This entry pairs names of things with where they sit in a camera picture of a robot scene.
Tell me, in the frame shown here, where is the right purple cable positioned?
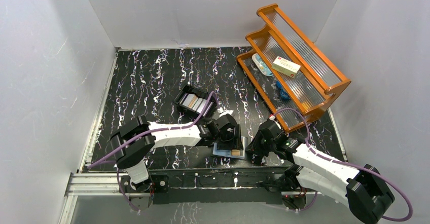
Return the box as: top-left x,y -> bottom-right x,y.
270,107 -> 413,222

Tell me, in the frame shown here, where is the orange wooden shelf rack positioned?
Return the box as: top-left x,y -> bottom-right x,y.
237,4 -> 351,132

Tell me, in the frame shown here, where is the blue small object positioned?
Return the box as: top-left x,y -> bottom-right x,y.
275,81 -> 291,101

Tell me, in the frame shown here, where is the black card holder wallet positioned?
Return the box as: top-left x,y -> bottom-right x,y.
212,136 -> 248,160

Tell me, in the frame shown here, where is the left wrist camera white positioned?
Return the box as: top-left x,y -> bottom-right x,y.
217,107 -> 234,117

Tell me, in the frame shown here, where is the orange brown striped card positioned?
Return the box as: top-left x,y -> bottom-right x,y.
231,150 -> 245,158

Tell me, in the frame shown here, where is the white blue oval package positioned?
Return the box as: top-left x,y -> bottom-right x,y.
252,53 -> 273,77

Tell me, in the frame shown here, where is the black box of cards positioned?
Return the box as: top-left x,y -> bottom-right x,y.
173,85 -> 218,120

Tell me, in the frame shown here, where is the black aluminium base frame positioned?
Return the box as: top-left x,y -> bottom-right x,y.
65,167 -> 326,205

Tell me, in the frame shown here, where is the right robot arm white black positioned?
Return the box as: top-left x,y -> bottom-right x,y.
246,120 -> 395,223

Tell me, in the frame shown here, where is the cream cardboard box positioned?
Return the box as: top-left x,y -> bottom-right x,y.
271,56 -> 301,78

